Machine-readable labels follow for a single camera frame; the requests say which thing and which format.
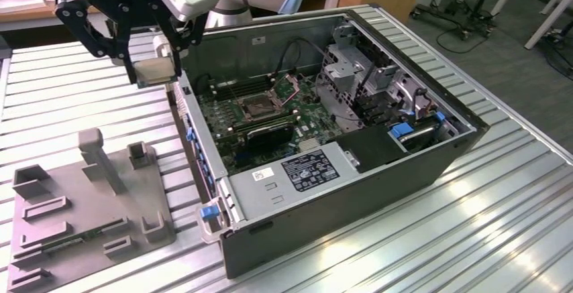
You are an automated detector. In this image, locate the black looped wire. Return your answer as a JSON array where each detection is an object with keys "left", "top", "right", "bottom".
[{"left": 274, "top": 39, "right": 332, "bottom": 73}]

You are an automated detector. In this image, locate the locking lever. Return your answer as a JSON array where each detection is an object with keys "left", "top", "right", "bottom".
[{"left": 278, "top": 85, "right": 302, "bottom": 107}]

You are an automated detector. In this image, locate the RAM slot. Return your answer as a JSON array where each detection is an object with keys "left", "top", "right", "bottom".
[
  {"left": 210, "top": 76, "right": 273, "bottom": 88},
  {"left": 214, "top": 85, "right": 276, "bottom": 97},
  {"left": 211, "top": 80, "right": 274, "bottom": 93},
  {"left": 217, "top": 89, "right": 277, "bottom": 101}
]

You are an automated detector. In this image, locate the green motherboard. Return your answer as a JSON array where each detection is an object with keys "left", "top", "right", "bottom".
[{"left": 197, "top": 71, "right": 346, "bottom": 176}]

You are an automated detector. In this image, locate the hard disk in blue carrier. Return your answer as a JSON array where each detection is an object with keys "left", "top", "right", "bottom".
[{"left": 388, "top": 121, "right": 439, "bottom": 152}]

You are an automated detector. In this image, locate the silver drive cage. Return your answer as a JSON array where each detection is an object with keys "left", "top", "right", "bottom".
[{"left": 322, "top": 24, "right": 401, "bottom": 90}]

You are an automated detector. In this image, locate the black rolling stand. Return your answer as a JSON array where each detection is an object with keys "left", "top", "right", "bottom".
[{"left": 412, "top": 0, "right": 499, "bottom": 41}]

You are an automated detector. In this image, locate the CPU socket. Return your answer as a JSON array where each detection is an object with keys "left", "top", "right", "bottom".
[{"left": 240, "top": 92, "right": 289, "bottom": 123}]

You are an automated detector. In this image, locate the open black PC case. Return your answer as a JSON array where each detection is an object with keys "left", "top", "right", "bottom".
[{"left": 151, "top": 3, "right": 491, "bottom": 280}]

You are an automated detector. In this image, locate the silver CPU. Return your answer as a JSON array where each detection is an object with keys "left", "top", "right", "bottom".
[{"left": 134, "top": 58, "right": 177, "bottom": 88}]

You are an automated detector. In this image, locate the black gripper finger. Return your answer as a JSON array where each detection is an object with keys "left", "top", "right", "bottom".
[
  {"left": 54, "top": 0, "right": 139, "bottom": 85},
  {"left": 147, "top": 1, "right": 209, "bottom": 78}
]

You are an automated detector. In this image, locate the grey parts rack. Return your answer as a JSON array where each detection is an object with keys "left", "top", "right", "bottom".
[{"left": 7, "top": 127, "right": 178, "bottom": 292}]

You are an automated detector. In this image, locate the green RAM stick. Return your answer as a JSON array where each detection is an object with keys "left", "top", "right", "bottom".
[{"left": 39, "top": 218, "right": 127, "bottom": 254}]

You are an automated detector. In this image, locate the black graphics card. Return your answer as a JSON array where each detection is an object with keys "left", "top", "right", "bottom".
[{"left": 233, "top": 120, "right": 298, "bottom": 170}]

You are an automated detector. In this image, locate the black plastic air shroud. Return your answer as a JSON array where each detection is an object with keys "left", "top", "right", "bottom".
[{"left": 338, "top": 127, "right": 409, "bottom": 174}]

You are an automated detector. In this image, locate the grey power supply unit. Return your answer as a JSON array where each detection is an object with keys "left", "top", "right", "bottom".
[{"left": 222, "top": 141, "right": 360, "bottom": 222}]

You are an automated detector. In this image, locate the socket cover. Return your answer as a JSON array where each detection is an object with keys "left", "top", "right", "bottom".
[{"left": 281, "top": 73, "right": 310, "bottom": 93}]

